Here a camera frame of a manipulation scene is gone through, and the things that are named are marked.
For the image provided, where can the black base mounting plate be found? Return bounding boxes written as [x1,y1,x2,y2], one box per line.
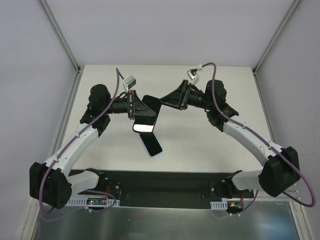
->
[69,169,259,208]

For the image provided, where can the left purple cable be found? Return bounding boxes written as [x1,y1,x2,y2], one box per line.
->
[38,67,123,215]

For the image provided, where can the black phone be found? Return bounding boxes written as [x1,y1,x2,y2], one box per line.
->
[132,95,162,134]

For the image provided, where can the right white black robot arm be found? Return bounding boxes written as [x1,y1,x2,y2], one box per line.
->
[160,80,301,199]

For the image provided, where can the right aluminium frame post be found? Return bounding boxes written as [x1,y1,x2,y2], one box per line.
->
[252,0,303,76]

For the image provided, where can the blue-cased smartphone on table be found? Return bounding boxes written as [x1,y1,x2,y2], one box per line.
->
[139,132,163,158]

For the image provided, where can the right white cable duct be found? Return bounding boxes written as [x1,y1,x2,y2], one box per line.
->
[210,200,228,211]

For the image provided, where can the shiny metal front panel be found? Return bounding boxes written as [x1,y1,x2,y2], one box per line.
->
[31,200,299,240]

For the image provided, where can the white cable duct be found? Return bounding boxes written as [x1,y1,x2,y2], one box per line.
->
[65,196,120,208]
[210,200,228,211]

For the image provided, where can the left aluminium frame post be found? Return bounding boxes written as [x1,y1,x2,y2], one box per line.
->
[37,0,82,74]

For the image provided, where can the aluminium front rail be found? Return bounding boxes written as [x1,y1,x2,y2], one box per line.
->
[257,184,301,201]

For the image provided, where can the left white cable duct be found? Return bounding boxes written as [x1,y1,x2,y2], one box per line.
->
[65,196,120,208]

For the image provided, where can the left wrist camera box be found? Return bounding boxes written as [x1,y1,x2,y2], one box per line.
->
[122,75,137,92]

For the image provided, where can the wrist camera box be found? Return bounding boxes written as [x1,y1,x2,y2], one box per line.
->
[122,75,137,92]
[187,68,199,85]

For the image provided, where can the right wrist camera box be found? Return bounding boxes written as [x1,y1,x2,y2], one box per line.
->
[187,68,199,85]

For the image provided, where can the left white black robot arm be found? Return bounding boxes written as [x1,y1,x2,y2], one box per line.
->
[29,84,156,209]

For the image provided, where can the aluminium frame post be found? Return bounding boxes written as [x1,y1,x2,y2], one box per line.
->
[37,0,82,74]
[252,0,303,76]

